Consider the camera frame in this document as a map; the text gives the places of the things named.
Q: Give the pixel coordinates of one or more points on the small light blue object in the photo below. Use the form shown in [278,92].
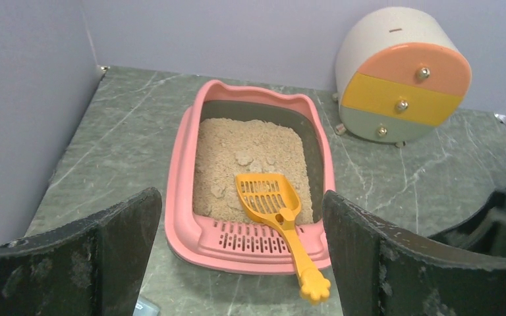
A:
[145,307]

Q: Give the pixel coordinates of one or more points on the black bin with blue bag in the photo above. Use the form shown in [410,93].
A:
[483,232]

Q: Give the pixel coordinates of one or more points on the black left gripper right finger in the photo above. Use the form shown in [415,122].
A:
[383,269]

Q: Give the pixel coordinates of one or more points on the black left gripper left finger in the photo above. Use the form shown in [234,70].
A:
[91,266]

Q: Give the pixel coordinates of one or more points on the beige cat litter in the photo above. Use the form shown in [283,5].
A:
[226,148]

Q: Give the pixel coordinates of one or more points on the yellow litter scoop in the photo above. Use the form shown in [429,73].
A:
[270,199]

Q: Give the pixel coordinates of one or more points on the round pastel drawer cabinet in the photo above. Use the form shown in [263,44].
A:
[398,76]

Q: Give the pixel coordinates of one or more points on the pink cat litter box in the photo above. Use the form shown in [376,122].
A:
[252,249]

